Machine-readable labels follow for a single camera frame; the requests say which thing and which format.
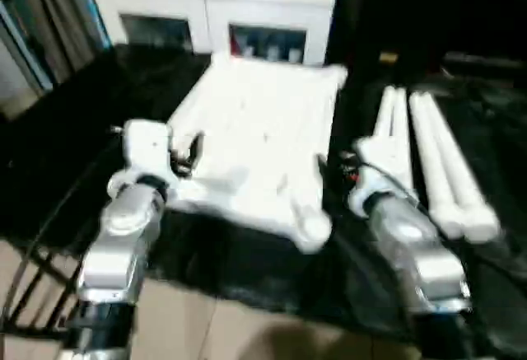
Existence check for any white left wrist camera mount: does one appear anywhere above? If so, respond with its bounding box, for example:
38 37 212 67
107 119 184 196

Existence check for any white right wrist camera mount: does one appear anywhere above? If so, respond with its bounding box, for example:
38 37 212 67
347 135 397 217

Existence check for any white plastic table top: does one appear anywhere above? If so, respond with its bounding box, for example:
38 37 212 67
166 50 350 255

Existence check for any black plastic mat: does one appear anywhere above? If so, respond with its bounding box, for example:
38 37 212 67
0 42 527 360

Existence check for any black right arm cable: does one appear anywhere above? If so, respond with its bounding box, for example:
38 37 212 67
357 161 438 223

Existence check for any white plastic table leg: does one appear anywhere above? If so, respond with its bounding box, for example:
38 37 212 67
386 87 417 200
418 91 502 243
370 86 399 149
408 91 470 241

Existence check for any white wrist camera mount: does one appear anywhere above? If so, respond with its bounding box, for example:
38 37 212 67
107 119 184 196
347 135 397 217

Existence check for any black flat panel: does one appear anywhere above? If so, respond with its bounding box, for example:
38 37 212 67
442 50 527 73

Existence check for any white cabinet with glass doors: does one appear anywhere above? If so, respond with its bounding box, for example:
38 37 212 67
90 0 342 67

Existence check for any black folding table frame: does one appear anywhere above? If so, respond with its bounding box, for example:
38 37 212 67
0 248 86 334

